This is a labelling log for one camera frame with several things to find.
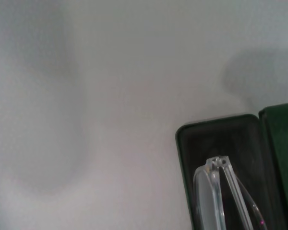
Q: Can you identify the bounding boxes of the green glasses case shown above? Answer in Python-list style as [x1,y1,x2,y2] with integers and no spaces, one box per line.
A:
[175,103,288,230]

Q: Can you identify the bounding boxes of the clear white glasses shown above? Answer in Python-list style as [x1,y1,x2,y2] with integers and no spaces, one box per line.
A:
[192,155,267,230]

